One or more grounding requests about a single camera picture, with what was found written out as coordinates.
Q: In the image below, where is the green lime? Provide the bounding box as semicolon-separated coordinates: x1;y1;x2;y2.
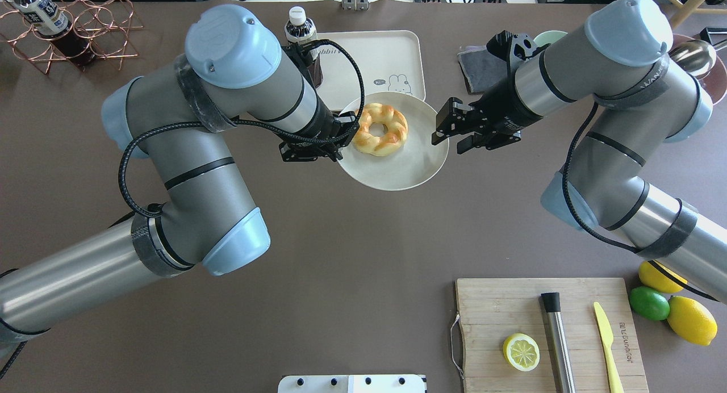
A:
629;286;670;321

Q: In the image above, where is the dark drink bottle on tray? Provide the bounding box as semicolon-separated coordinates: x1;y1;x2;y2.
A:
283;6;324;89

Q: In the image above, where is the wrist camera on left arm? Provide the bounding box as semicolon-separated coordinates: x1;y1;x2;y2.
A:
282;40;324;88

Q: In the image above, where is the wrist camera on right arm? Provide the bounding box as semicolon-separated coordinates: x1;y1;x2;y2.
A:
486;30;550;73

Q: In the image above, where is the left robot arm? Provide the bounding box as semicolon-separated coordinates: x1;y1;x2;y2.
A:
2;4;360;375

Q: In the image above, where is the copper wire bottle rack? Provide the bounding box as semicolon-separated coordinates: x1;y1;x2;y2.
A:
2;0;145;76

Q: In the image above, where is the bottle in copper rack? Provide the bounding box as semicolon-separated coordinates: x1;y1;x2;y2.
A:
5;0;97;67

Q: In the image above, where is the cream rectangular tray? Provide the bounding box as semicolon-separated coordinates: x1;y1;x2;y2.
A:
316;30;426;111

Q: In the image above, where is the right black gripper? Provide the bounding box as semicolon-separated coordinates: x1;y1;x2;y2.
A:
431;92;525;154

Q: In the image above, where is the glazed twisted donut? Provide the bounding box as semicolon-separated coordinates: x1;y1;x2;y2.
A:
352;103;410;157

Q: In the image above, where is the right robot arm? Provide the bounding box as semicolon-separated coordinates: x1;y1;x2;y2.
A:
431;0;725;302

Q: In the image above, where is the halved lemon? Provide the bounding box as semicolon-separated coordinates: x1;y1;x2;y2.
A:
502;333;540;372

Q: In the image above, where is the whole yellow lemon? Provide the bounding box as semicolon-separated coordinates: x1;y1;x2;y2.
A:
638;261;684;294

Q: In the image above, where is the yellow plastic knife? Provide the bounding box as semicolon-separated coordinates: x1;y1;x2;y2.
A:
593;302;625;392

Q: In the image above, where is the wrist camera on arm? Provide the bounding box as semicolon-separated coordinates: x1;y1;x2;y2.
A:
282;40;324;88
486;30;550;73

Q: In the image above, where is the wooden cutting board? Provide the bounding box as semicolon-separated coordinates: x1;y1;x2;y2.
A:
450;277;649;393

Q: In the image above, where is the dark grey folded cloth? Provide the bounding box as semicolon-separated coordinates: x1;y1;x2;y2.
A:
457;45;508;95

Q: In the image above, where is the mint green bowl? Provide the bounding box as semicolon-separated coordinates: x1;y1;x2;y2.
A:
534;30;568;47

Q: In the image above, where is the steel ice scoop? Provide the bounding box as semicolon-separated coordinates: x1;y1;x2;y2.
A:
669;39;717;80

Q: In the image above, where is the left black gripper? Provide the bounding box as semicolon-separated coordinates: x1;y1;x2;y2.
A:
279;112;361;162

